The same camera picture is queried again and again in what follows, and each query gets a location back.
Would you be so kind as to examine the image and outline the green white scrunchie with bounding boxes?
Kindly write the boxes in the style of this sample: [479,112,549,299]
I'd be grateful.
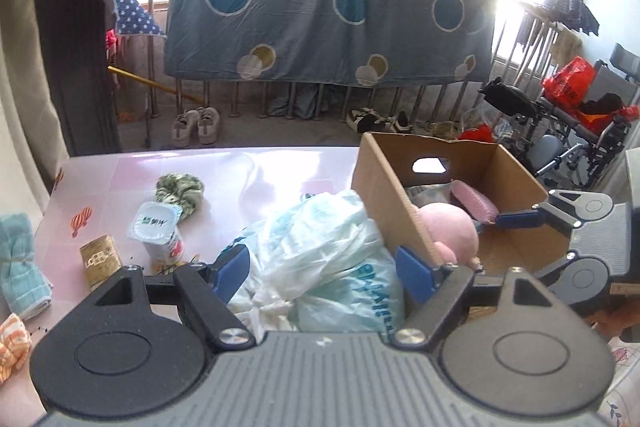
[154,173,205,221]

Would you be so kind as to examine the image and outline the gold tissue pack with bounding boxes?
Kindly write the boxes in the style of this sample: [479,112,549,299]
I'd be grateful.
[79,234,122,291]

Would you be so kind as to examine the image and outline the pink plush toy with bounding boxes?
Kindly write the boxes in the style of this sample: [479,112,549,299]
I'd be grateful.
[418,202,480,269]

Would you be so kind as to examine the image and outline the black white shoes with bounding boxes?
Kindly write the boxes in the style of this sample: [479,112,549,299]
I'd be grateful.
[346,107,412,134]

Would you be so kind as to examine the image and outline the brown cardboard box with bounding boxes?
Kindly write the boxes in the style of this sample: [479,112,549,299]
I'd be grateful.
[352,133,568,274]

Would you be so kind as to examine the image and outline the yellow broom handle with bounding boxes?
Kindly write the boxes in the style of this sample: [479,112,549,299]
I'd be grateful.
[107,65,204,105]

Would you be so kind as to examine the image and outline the white yogurt cup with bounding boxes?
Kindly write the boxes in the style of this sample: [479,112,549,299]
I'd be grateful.
[127,202,184,265]

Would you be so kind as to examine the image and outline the orange checked cloth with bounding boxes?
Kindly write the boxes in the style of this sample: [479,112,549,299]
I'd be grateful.
[0,313,32,384]

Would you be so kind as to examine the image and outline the right white sneaker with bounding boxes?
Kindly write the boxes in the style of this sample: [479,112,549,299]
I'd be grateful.
[198,106,221,145]

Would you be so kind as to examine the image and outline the teal folded towel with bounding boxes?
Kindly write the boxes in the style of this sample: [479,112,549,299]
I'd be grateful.
[1,213,52,322]

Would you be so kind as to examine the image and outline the black wheelchair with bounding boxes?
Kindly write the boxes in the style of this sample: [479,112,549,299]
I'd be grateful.
[478,43,640,188]

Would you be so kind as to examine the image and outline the pink sponge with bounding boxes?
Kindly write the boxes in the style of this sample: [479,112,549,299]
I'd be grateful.
[450,180,499,225]

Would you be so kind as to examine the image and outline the metal balcony railing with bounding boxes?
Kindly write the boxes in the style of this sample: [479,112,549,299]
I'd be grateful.
[98,0,501,148]

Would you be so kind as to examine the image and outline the red plastic bag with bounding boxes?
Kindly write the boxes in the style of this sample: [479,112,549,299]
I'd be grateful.
[542,56,596,109]

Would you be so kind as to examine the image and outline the blue star-patterned cloth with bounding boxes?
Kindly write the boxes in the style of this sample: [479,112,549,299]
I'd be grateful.
[113,0,165,38]

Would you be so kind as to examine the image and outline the white plastic bag bundle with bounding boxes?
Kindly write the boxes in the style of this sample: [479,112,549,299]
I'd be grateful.
[229,190,406,339]

